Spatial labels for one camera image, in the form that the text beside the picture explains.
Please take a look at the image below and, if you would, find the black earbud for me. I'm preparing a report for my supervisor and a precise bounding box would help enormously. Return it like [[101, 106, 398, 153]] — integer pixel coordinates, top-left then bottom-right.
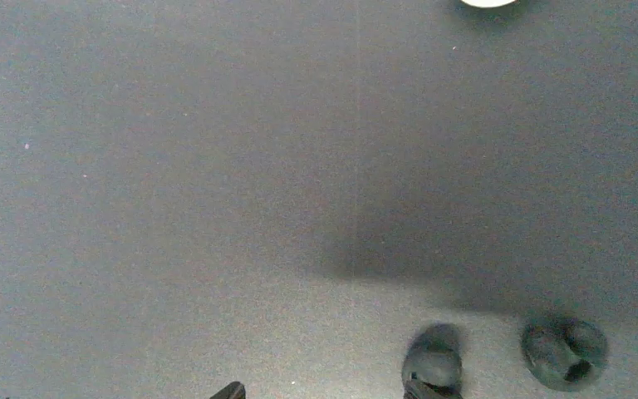
[[401, 323, 463, 396], [520, 316, 610, 392]]

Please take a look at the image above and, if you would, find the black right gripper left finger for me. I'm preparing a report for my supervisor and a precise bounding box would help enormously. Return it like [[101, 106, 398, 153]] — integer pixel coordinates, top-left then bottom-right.
[[209, 381, 246, 399]]

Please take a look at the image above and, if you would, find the white earbud charging case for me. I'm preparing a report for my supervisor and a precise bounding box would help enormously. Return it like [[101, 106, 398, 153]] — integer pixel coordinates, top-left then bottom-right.
[[461, 0, 517, 9]]

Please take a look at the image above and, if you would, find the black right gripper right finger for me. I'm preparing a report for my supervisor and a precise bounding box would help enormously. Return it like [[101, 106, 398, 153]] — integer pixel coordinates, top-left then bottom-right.
[[403, 380, 462, 399]]

